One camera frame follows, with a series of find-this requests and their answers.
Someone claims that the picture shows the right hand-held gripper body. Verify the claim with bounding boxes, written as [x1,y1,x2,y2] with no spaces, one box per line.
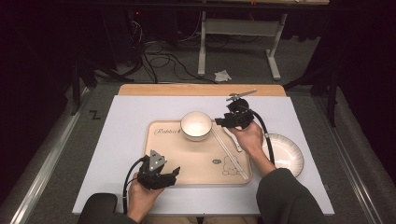
[225,89,259,131]

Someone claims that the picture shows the crumpled white tissue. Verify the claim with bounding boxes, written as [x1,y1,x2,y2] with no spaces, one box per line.
[213,69,233,83]

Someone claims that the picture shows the black tripod stand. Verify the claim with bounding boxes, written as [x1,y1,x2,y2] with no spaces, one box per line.
[68,57,127,117]
[282,66,342,128]

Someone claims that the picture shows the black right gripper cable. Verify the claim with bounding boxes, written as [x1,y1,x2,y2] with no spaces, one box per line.
[237,104,276,166]

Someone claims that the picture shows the black floor cables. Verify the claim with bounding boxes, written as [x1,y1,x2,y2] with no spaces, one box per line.
[124,17,219,85]

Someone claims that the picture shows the white frame desk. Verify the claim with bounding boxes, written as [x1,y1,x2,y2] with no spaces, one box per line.
[197,0,331,81]

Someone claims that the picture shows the white ribbed plate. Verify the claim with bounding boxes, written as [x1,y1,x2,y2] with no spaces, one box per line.
[262,133,305,178]

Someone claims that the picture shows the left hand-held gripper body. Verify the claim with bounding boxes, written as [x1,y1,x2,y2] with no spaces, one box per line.
[135,149,171,191]

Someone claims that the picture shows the metal floor rail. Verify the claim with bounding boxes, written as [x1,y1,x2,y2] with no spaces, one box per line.
[8,87,92,224]
[312,95,387,224]

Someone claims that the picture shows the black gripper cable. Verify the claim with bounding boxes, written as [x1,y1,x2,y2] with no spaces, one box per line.
[121,157,148,217]
[237,104,276,166]

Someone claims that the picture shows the wooden table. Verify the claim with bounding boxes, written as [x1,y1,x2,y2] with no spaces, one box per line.
[117,83,288,97]

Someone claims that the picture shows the dark equipment with red light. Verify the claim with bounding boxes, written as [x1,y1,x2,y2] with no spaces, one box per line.
[101,7,148,68]

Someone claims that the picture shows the person's left hand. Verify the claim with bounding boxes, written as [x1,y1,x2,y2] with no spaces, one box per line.
[126,181,165,219]

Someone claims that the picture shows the white chopstick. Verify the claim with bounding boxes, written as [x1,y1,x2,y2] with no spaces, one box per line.
[211,130,248,182]
[214,128,251,180]

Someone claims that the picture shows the white board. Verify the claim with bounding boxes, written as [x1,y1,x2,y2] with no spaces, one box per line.
[72,94,335,217]

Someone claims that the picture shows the white bowl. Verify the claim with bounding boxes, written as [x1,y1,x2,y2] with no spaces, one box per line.
[179,110,214,142]

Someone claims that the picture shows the person's right hand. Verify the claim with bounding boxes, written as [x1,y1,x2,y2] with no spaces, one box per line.
[226,120,266,160]

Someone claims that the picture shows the beige tray with rabbit print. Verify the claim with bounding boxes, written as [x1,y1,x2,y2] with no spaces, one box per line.
[143,119,253,188]

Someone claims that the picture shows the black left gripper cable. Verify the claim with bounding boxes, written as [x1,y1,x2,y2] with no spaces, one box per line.
[121,157,148,217]

